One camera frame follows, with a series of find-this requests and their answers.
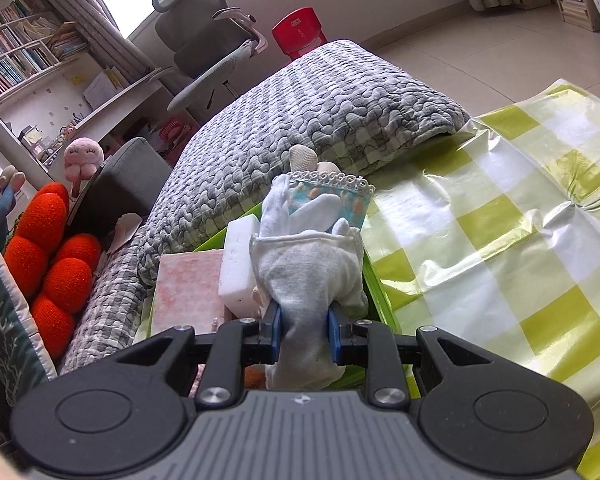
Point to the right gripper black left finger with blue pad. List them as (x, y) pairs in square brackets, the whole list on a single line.
[(236, 346)]

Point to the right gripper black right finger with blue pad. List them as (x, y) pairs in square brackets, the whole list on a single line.
[(371, 345)]

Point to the white cloth glove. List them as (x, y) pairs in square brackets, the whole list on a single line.
[(304, 273)]

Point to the green plastic bin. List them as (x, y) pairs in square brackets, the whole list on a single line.
[(380, 310)]

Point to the pink white foam block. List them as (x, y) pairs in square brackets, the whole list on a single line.
[(186, 292)]

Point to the white paper scrap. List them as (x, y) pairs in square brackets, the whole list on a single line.
[(126, 227)]

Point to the mouse plush blue dress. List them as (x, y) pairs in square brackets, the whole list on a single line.
[(315, 177)]

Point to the green checked tablecloth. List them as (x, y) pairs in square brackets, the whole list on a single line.
[(493, 234)]

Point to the red knitted plush pillow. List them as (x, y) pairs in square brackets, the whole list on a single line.
[(54, 271)]

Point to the dark green patterned cushion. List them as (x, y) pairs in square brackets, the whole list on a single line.
[(24, 361)]

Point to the grey quilted cushion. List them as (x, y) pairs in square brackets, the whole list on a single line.
[(350, 106)]

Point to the pink octopus plush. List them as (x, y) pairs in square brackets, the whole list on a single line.
[(82, 159)]

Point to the blue plush toy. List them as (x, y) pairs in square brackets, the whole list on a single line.
[(11, 181)]

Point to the grey office chair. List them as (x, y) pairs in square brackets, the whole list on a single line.
[(210, 40)]

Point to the red plastic child chair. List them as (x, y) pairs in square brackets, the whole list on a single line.
[(299, 32)]

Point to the white bookshelf desk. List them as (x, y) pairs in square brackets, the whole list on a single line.
[(53, 87)]

